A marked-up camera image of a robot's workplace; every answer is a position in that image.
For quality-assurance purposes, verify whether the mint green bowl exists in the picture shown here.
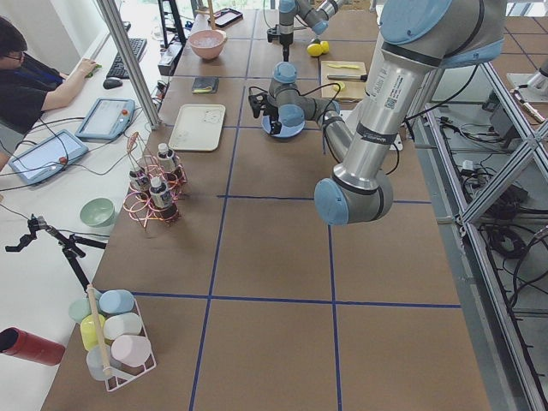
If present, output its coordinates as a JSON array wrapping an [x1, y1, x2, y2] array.
[[80, 198, 116, 228]]

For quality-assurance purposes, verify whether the teach pendant far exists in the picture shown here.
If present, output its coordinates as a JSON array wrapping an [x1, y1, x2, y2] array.
[[75, 98, 136, 141]]

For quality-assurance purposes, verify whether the pink ice bowl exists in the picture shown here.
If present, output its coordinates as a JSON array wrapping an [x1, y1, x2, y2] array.
[[188, 29, 228, 60]]

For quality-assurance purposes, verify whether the wooden cutting board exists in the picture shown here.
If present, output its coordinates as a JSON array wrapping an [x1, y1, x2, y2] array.
[[320, 61, 367, 101]]

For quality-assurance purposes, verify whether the lemon half slice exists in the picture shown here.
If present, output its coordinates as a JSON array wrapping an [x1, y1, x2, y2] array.
[[332, 81, 346, 92]]

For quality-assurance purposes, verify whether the red cylinder bottle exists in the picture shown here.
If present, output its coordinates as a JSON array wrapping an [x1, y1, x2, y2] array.
[[1, 327, 65, 366]]

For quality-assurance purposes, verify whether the teach pendant near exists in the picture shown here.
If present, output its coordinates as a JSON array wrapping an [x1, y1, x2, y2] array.
[[8, 129, 89, 185]]

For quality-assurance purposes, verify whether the black computer mouse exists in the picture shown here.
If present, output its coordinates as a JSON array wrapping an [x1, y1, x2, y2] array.
[[103, 77, 123, 90]]

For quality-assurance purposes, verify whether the person in black shirt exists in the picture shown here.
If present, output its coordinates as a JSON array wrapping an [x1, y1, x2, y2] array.
[[1, 18, 98, 166]]

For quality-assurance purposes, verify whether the white wire cup rack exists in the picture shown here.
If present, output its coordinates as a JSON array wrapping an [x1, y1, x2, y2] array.
[[68, 284, 157, 392]]

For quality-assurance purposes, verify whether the bottle white cap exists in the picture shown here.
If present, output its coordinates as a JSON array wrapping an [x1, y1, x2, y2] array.
[[158, 143, 176, 181], [129, 169, 149, 193], [150, 176, 173, 219]]

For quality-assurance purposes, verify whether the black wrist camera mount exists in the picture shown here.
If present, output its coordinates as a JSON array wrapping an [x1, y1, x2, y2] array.
[[247, 86, 268, 119]]

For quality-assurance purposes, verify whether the copper wire bottle rack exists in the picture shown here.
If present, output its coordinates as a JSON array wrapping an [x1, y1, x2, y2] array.
[[122, 132, 188, 228]]

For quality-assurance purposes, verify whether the bottle white cap front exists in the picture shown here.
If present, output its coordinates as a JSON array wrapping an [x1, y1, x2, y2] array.
[[150, 176, 173, 219]]

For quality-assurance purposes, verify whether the bottle white cap right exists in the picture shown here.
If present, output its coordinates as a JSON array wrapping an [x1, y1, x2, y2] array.
[[129, 169, 149, 193]]

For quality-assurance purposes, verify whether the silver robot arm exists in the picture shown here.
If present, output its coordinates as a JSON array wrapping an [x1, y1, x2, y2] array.
[[253, 1, 506, 225], [267, 0, 344, 62]]

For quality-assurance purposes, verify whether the black keyboard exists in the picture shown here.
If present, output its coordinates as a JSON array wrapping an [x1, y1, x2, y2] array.
[[105, 38, 149, 80]]

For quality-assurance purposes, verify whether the aluminium frame post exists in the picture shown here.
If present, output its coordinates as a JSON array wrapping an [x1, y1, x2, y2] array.
[[97, 0, 161, 130]]

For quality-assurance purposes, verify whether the bottle white cap left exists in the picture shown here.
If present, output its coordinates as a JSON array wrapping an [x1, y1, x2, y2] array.
[[158, 143, 176, 181]]

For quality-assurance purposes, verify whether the yellow lemon upper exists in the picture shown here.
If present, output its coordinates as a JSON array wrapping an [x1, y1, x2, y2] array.
[[319, 40, 330, 54]]

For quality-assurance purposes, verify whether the steel muddler black tip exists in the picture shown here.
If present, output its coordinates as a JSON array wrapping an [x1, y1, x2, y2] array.
[[327, 74, 368, 82]]

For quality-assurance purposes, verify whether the cream bear tray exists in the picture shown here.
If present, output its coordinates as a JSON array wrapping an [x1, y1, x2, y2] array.
[[168, 104, 226, 152]]

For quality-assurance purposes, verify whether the yellow plastic knife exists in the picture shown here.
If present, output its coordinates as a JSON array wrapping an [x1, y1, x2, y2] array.
[[326, 63, 360, 70]]

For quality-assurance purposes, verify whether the yellow lemon round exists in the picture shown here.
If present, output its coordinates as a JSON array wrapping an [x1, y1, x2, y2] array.
[[307, 43, 324, 57]]

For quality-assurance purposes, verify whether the teach pendant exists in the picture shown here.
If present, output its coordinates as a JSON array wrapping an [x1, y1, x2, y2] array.
[[75, 98, 136, 141], [8, 129, 89, 185]]

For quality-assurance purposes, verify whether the black tripod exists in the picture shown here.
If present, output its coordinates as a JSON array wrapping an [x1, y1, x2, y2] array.
[[3, 213, 108, 296]]

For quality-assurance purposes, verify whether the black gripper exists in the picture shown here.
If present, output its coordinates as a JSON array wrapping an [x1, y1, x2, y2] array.
[[266, 12, 295, 62], [262, 96, 282, 136]]

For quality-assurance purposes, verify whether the blue plate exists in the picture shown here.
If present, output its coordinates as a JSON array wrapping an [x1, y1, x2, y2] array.
[[261, 116, 306, 140]]

